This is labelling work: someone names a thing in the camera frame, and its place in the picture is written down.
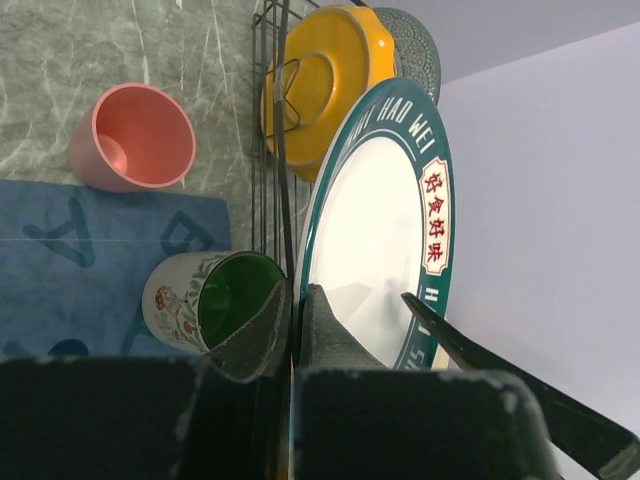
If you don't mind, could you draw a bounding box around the orange polka dot plate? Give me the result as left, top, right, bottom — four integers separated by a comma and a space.
282, 5, 396, 183

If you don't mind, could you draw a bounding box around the blue letter-print cloth mat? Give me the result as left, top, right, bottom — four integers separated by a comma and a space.
1, 180, 231, 359

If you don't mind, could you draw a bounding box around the green-inside floral mug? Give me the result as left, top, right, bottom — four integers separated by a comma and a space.
141, 251, 284, 354

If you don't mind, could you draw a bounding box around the teal rim white plate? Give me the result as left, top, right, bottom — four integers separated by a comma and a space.
294, 78, 456, 370

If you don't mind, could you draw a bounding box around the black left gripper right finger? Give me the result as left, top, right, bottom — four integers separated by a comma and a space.
298, 284, 387, 370

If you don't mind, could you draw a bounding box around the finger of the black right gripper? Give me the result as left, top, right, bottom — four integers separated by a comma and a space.
400, 291, 640, 480

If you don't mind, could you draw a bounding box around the pink plastic cup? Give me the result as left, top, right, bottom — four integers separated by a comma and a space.
68, 83, 197, 192

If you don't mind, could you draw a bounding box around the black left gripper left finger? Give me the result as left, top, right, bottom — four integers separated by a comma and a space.
204, 280, 288, 382

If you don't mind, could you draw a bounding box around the blue floral plate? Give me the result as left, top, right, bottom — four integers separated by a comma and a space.
374, 7, 442, 105

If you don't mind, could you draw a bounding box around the black wire dish rack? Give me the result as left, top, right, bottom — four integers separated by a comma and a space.
249, 0, 321, 361

